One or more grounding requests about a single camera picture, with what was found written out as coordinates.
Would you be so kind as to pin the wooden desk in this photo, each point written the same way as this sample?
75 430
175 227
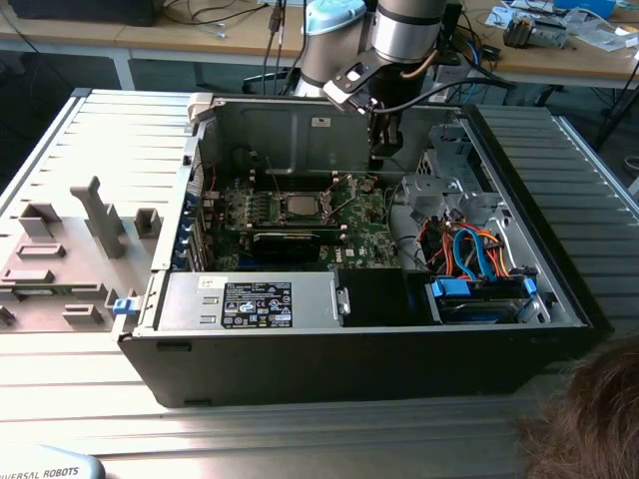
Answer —
549 62
175 37

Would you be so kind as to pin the hard disk in blue carrier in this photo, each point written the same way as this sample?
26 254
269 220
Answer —
474 312

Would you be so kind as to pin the copper finned heat sink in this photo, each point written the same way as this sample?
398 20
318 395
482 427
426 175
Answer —
519 31

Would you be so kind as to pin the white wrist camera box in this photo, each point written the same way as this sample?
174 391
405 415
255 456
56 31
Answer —
339 92

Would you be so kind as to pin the grey parts rack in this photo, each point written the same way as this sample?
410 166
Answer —
75 239

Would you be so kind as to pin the CPU socket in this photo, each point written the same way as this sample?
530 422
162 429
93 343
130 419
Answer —
305 219

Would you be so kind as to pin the small CPU plate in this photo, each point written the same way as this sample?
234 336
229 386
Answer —
302 204

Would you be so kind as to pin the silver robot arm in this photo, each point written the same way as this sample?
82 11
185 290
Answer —
404 30

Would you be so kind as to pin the green motherboard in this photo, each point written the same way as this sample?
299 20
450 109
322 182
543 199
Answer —
369 234

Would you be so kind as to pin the black upright box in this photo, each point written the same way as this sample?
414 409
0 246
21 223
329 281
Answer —
453 35

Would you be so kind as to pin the small blue plastic clip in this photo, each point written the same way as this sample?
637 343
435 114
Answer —
122 306

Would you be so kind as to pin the black open PC case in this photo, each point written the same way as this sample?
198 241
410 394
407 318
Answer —
349 369

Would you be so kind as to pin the silver metal drive cage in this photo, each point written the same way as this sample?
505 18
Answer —
439 194

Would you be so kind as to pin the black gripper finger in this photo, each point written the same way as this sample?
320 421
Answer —
387 135

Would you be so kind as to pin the silver power supply unit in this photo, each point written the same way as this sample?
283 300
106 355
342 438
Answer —
190 299

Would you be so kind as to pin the black graphics card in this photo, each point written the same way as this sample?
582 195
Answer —
284 249

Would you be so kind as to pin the brown-haired person's head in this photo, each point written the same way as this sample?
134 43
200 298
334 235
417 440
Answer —
594 424

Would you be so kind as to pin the black box on desk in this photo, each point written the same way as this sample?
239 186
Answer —
75 12

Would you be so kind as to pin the blue box on desk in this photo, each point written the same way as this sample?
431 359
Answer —
589 6

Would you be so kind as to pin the grey metal device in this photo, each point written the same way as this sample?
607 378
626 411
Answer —
549 36

